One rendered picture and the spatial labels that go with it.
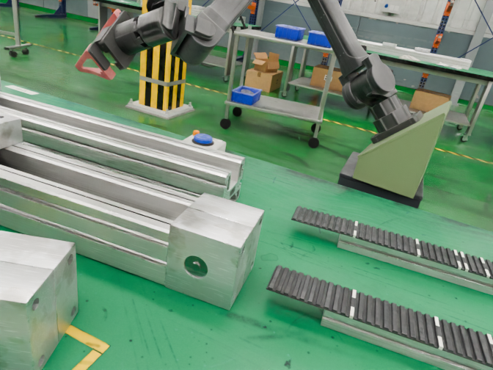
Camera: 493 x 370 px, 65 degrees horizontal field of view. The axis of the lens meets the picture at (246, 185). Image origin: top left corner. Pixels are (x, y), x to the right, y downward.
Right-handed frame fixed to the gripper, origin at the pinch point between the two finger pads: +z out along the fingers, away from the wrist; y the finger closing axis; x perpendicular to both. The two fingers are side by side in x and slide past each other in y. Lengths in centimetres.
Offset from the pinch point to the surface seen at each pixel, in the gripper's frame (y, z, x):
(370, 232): 24, -48, 34
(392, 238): 25, -51, 35
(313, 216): 23, -39, 29
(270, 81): -370, 140, 266
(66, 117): 10.8, 6.3, 6.0
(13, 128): 24.9, -1.4, -3.1
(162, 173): 22.0, -16.7, 14.5
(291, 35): -241, 44, 140
